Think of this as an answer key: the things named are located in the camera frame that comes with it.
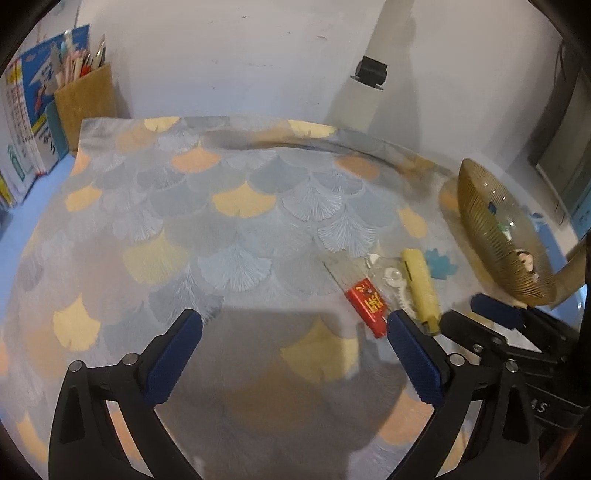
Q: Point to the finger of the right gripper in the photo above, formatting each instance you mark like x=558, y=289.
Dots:
x=498, y=310
x=490, y=346

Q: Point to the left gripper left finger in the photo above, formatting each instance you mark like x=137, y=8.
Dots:
x=83, y=441

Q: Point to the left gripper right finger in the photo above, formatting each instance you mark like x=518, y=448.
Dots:
x=503, y=444

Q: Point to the tan cylinder container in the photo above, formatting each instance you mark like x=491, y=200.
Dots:
x=575, y=274

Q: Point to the amber ribbed glass bowl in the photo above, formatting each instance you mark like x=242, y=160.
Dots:
x=496, y=226

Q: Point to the white plastic gear toy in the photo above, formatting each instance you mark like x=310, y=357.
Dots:
x=389, y=277

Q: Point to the red small packet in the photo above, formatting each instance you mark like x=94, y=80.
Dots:
x=370, y=305

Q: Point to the metal ruler blade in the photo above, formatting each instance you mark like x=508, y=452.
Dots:
x=344, y=271

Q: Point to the patterned fan-motif table mat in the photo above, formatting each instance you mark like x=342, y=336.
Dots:
x=231, y=217

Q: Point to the white lamp pole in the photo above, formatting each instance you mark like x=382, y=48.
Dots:
x=380, y=95

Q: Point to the stack of books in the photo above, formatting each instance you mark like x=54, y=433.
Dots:
x=32, y=140

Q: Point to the brown pen holder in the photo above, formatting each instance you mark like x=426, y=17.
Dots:
x=90, y=96

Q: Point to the black wall television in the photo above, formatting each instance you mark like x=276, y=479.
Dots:
x=560, y=148

